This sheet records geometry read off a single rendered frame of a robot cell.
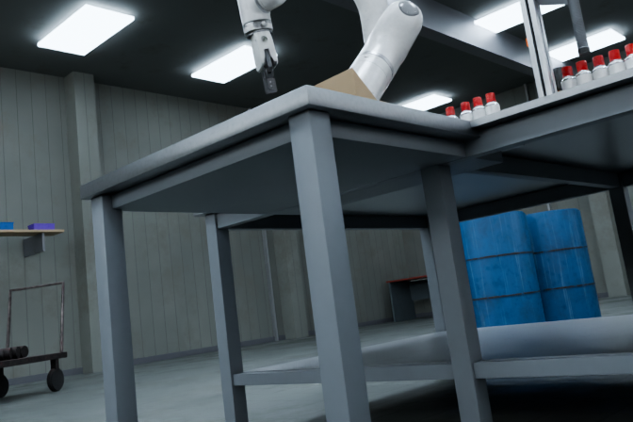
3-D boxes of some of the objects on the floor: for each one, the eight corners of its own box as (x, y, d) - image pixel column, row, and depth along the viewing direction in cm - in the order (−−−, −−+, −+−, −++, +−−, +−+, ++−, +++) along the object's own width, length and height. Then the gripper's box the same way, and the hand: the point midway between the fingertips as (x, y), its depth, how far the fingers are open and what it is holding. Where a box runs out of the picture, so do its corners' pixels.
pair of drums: (616, 319, 576) (592, 206, 594) (545, 338, 480) (520, 202, 498) (527, 327, 632) (509, 223, 650) (448, 345, 535) (429, 223, 554)
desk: (414, 318, 1365) (408, 279, 1379) (478, 311, 1267) (471, 269, 1281) (392, 322, 1309) (385, 281, 1324) (457, 315, 1211) (449, 271, 1226)
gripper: (242, 40, 200) (254, 101, 199) (250, 24, 186) (263, 89, 185) (267, 38, 202) (279, 96, 201) (275, 21, 188) (289, 85, 187)
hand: (269, 86), depth 193 cm, fingers closed
